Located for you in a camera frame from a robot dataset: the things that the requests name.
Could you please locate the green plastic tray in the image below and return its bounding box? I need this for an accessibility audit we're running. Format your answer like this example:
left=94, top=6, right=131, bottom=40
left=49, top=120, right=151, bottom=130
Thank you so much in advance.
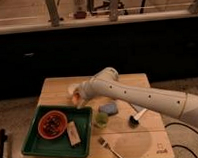
left=21, top=105, right=92, bottom=158

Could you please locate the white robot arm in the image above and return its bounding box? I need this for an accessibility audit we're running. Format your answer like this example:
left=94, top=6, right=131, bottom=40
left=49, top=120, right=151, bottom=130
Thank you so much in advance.
left=68, top=67, right=198, bottom=127

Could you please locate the black stand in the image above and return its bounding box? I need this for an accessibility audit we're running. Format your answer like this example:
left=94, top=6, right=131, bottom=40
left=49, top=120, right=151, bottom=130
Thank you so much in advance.
left=0, top=129, right=8, bottom=158

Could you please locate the grey blue board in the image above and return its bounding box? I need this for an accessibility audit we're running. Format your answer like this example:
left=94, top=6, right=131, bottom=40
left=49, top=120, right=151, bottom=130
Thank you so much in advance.
left=130, top=104, right=144, bottom=112

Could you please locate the green cup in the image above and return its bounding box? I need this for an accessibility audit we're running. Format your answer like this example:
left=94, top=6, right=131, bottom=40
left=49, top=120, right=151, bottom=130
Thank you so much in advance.
left=94, top=112, right=109, bottom=128

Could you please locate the red bowl with food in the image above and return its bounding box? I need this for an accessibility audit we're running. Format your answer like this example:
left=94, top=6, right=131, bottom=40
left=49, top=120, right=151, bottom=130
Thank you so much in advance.
left=38, top=110, right=68, bottom=139

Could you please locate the black white dish brush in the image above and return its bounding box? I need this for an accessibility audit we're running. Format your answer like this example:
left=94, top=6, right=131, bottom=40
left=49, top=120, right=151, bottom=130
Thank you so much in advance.
left=129, top=108, right=147, bottom=128

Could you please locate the orange apple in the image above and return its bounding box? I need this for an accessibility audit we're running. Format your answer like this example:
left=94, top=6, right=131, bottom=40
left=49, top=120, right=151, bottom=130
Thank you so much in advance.
left=71, top=92, right=81, bottom=105

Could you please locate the black cable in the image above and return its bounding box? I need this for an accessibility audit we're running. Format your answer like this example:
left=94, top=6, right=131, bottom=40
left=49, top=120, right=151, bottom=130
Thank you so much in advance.
left=164, top=120, right=198, bottom=158

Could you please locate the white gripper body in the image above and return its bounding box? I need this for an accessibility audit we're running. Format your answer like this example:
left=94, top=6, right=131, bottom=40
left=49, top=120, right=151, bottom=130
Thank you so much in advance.
left=68, top=84, right=87, bottom=109

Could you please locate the blue sponge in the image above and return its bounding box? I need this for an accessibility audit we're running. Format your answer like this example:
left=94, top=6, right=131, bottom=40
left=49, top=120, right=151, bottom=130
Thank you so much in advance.
left=98, top=103, right=118, bottom=116

